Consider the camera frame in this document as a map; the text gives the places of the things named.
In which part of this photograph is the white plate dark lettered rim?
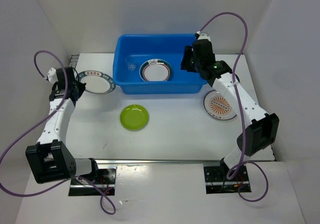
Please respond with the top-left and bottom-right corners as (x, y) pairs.
(78, 70), (116, 94)

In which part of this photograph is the white plate red green rim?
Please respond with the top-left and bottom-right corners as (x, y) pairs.
(139, 59), (173, 82)

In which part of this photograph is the clear plastic cup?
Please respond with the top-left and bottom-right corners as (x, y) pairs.
(125, 56), (137, 71)

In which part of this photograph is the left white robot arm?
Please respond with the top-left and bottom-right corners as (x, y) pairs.
(25, 67), (100, 184)

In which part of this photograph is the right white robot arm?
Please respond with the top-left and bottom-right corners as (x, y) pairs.
(180, 39), (279, 180)

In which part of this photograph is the blue plastic bin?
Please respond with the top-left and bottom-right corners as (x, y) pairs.
(112, 34), (206, 95)

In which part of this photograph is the orange sunburst plate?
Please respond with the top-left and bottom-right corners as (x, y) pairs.
(203, 90), (237, 121)

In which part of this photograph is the green plastic plate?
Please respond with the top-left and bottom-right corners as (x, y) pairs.
(119, 104), (149, 131)

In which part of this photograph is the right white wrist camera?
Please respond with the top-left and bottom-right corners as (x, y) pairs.
(194, 31), (211, 41)

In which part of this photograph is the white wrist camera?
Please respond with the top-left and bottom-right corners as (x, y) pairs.
(46, 68), (58, 84)
(194, 31), (211, 41)

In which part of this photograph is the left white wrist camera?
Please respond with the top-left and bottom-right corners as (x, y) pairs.
(46, 68), (58, 84)

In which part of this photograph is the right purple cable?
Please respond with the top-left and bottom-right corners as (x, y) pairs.
(197, 11), (270, 202)

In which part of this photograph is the aluminium rail frame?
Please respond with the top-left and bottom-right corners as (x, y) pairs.
(68, 54), (276, 166)

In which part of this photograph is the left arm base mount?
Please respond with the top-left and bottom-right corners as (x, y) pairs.
(68, 166), (117, 196)

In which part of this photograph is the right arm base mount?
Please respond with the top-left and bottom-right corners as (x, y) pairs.
(203, 165), (251, 194)

